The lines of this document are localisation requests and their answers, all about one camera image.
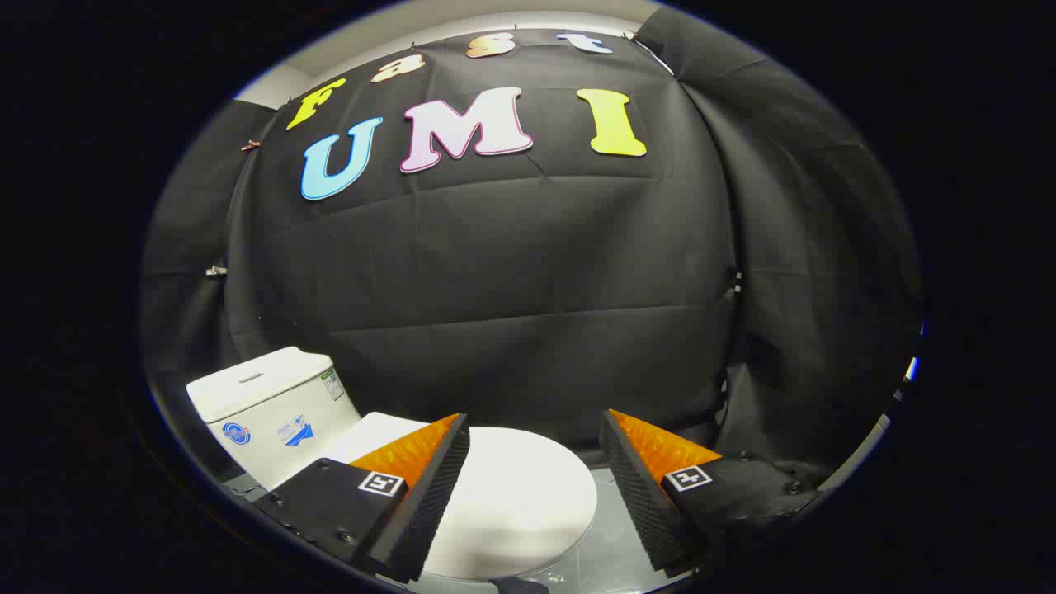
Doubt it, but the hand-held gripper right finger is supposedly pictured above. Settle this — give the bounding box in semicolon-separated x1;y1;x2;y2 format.
599;408;822;578

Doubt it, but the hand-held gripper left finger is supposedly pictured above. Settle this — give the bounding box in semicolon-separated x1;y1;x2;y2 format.
256;412;471;583

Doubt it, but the white toilet lid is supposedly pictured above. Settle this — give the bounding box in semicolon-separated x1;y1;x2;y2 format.
326;411;598;582

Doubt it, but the white toilet tank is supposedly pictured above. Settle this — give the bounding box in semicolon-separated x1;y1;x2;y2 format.
186;346;364;492

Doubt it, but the black backdrop cloth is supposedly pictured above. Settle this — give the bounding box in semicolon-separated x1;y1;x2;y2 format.
140;8;925;488

